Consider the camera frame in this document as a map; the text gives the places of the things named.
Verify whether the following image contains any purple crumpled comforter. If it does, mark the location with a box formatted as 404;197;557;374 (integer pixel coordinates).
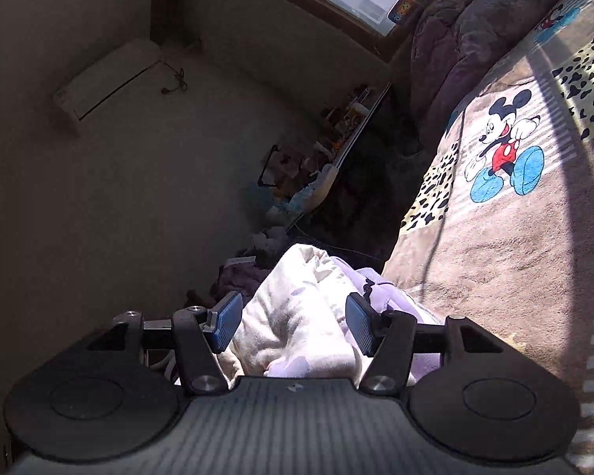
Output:
406;0;558;150

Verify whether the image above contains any white floral padded garment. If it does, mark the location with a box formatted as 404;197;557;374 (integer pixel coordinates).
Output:
215;243;444;384

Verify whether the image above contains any white wall air conditioner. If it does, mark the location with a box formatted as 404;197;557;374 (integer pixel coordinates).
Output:
50;39;163;135

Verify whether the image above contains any Mickey Mouse plush blanket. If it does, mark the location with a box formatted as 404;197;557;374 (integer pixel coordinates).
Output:
383;0;594;474

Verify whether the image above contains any folded clothes stack left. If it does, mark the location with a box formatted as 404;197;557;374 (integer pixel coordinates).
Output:
183;243;288;309

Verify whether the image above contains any cluttered side desk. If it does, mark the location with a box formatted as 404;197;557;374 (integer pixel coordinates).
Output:
256;83;392;228

